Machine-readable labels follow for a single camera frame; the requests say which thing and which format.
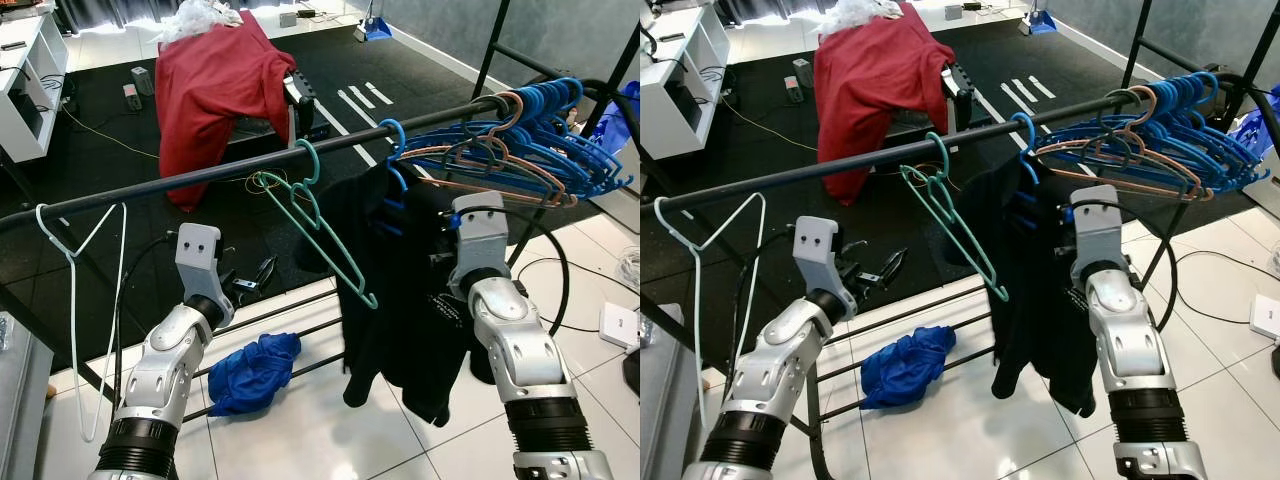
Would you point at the blue crumpled cloth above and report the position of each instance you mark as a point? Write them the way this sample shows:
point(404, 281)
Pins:
point(255, 375)
point(905, 365)

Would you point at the blue dustpan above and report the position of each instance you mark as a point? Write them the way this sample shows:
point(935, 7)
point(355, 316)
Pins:
point(372, 28)
point(1040, 22)

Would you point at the dark navy garment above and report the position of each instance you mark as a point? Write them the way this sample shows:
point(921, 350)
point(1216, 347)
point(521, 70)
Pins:
point(400, 320)
point(1030, 300)

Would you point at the black metal clothes rack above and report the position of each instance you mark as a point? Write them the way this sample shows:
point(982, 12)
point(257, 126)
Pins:
point(200, 172)
point(850, 163)

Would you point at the blue plastic bag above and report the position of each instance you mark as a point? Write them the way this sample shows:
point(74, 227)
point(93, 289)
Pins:
point(620, 115)
point(1260, 125)

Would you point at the grey plastic hanger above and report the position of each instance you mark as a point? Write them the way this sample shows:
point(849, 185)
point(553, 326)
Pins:
point(1115, 100)
point(492, 108)

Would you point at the black exercise machine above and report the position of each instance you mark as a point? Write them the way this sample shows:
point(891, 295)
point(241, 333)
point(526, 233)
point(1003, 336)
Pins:
point(958, 90)
point(300, 100)

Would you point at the red cloth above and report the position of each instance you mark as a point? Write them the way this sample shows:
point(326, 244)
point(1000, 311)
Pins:
point(215, 100)
point(880, 90)

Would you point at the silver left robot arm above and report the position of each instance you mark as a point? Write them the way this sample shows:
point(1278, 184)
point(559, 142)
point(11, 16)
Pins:
point(165, 370)
point(780, 370)

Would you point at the white power adapter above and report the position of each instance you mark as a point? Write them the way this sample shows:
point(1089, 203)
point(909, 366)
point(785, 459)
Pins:
point(620, 325)
point(1268, 318)

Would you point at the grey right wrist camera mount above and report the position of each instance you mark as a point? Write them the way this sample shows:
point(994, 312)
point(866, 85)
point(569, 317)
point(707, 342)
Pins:
point(485, 235)
point(1097, 230)

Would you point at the brown plastic hanger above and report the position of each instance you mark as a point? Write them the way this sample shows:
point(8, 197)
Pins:
point(519, 105)
point(1148, 100)

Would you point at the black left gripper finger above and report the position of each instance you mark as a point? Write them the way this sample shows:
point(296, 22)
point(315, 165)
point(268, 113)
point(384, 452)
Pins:
point(853, 254)
point(234, 262)
point(891, 272)
point(267, 278)

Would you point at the white shelf unit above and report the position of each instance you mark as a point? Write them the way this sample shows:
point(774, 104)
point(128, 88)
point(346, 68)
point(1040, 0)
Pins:
point(35, 90)
point(680, 80)

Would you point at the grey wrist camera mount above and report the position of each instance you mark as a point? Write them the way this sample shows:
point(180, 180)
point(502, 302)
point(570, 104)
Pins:
point(1097, 230)
point(485, 235)
point(198, 255)
point(817, 250)

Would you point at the green plastic hanger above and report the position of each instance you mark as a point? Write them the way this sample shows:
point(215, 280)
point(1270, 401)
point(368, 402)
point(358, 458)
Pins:
point(345, 272)
point(960, 241)

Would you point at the white crumpled cloth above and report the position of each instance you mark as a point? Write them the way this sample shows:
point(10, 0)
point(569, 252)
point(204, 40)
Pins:
point(860, 15)
point(200, 20)

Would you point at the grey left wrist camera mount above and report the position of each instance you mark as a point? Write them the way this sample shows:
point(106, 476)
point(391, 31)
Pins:
point(198, 255)
point(817, 250)

